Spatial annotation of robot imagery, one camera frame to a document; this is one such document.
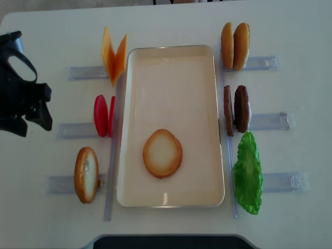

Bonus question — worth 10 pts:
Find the clear left food rack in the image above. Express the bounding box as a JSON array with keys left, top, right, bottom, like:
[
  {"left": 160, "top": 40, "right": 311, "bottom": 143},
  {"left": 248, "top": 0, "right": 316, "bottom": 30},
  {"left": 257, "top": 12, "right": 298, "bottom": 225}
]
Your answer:
[{"left": 45, "top": 66, "right": 123, "bottom": 221}]

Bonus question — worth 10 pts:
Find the orange cheese slice right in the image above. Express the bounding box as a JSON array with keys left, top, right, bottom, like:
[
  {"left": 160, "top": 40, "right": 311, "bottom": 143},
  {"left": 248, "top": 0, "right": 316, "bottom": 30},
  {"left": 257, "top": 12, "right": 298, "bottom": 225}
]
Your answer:
[{"left": 111, "top": 34, "right": 127, "bottom": 87}]

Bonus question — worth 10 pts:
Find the bun slice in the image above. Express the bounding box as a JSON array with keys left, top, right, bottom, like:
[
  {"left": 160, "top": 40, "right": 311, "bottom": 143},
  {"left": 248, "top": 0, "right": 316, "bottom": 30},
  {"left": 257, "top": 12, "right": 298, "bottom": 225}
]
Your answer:
[
  {"left": 221, "top": 22, "right": 234, "bottom": 70},
  {"left": 233, "top": 22, "right": 250, "bottom": 71}
]

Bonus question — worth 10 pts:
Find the thin brown meat patty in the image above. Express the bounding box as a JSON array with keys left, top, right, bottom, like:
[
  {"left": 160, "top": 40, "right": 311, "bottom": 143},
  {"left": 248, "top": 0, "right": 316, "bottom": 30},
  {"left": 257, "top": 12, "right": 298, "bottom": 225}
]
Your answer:
[{"left": 224, "top": 85, "right": 234, "bottom": 137}]

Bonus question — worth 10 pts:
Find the red tomato slice right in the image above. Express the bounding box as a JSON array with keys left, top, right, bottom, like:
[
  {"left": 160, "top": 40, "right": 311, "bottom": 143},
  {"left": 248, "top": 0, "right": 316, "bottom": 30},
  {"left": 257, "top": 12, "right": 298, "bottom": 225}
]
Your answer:
[{"left": 108, "top": 96, "right": 116, "bottom": 137}]

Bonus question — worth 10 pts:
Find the bread slice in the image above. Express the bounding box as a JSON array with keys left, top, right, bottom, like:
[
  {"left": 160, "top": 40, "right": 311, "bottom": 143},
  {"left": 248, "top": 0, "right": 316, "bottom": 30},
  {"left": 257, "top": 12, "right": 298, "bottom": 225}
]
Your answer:
[
  {"left": 74, "top": 147, "right": 99, "bottom": 203},
  {"left": 143, "top": 129, "right": 183, "bottom": 178}
]

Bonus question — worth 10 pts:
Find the bun slice upper left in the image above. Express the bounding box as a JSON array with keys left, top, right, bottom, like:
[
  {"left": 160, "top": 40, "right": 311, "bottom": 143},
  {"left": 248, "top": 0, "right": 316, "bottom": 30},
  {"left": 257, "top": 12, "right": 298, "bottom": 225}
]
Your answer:
[{"left": 221, "top": 22, "right": 234, "bottom": 70}]

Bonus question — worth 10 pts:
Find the cream rectangular tray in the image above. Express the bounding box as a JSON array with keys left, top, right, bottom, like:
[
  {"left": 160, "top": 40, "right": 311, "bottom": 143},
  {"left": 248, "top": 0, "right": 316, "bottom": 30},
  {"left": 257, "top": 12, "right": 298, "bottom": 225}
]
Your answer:
[{"left": 116, "top": 45, "right": 225, "bottom": 208}]

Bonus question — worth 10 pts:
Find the red tomato slice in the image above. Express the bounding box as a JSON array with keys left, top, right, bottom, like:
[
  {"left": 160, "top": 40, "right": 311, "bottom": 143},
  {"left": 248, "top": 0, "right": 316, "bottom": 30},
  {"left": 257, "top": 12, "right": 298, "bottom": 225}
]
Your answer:
[
  {"left": 108, "top": 96, "right": 116, "bottom": 137},
  {"left": 94, "top": 94, "right": 108, "bottom": 137}
]

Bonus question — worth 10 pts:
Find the orange cheese slice left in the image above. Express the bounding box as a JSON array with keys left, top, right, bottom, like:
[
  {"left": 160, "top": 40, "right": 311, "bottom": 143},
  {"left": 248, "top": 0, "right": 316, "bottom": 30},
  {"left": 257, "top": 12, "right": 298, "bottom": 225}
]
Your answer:
[{"left": 101, "top": 27, "right": 115, "bottom": 80}]

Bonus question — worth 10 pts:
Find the thick dark meat patty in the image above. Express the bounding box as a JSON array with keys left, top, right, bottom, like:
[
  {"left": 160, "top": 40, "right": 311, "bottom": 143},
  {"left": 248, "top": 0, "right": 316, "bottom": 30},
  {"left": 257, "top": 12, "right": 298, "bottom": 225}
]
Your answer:
[{"left": 234, "top": 85, "right": 250, "bottom": 133}]

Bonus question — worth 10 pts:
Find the orange cheese slice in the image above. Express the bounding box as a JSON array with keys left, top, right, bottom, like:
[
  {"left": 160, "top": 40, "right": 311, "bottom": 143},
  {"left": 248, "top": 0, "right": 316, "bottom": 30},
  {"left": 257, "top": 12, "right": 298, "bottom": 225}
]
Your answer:
[
  {"left": 111, "top": 34, "right": 127, "bottom": 87},
  {"left": 101, "top": 27, "right": 115, "bottom": 80}
]

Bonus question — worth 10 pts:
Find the red tomato slice left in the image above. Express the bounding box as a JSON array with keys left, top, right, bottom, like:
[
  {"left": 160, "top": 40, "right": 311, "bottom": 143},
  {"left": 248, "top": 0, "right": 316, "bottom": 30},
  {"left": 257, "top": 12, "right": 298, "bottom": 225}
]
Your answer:
[{"left": 94, "top": 94, "right": 108, "bottom": 137}]

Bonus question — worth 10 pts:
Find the bun slice upper right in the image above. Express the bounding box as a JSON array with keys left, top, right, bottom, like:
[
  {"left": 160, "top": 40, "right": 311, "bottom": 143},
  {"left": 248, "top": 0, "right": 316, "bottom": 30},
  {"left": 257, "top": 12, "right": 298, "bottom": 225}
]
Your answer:
[{"left": 233, "top": 22, "right": 250, "bottom": 71}]

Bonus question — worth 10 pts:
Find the green lettuce leaf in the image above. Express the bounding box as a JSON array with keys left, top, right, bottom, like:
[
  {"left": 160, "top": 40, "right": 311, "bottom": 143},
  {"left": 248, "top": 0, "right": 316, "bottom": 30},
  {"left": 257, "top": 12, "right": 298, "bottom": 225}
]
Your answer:
[{"left": 233, "top": 131, "right": 264, "bottom": 215}]

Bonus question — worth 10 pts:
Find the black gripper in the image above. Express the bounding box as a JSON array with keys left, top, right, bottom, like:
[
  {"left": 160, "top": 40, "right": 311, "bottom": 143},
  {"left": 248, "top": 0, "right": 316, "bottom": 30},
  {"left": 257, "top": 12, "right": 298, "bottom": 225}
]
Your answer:
[{"left": 0, "top": 31, "right": 52, "bottom": 137}]

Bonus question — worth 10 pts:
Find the clear food rack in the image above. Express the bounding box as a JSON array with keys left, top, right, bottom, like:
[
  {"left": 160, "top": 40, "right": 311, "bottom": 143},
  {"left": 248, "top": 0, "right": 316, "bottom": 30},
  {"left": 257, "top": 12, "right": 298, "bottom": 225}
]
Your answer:
[
  {"left": 45, "top": 66, "right": 123, "bottom": 221},
  {"left": 217, "top": 36, "right": 310, "bottom": 218}
]

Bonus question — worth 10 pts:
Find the clear right food rack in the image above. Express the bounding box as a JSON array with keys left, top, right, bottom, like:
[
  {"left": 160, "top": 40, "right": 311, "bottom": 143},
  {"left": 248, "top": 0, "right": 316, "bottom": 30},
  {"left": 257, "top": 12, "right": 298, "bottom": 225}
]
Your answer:
[{"left": 217, "top": 36, "right": 310, "bottom": 218}]

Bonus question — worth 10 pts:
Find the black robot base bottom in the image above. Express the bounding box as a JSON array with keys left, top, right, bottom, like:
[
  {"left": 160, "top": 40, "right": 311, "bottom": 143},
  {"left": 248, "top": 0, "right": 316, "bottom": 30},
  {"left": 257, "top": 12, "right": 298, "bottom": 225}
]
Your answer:
[{"left": 93, "top": 236, "right": 252, "bottom": 248}]

